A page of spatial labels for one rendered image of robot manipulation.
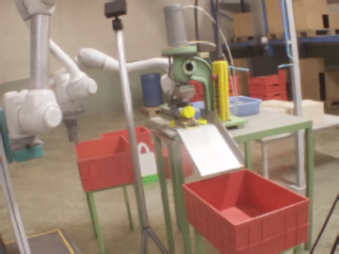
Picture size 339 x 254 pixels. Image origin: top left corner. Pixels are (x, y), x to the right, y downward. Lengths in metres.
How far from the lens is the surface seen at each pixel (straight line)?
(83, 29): 10.51
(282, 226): 1.74
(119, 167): 2.61
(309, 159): 2.55
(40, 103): 1.81
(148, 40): 10.80
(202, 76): 2.39
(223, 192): 2.21
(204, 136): 2.23
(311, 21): 7.70
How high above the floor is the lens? 1.47
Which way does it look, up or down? 12 degrees down
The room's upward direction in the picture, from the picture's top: 7 degrees counter-clockwise
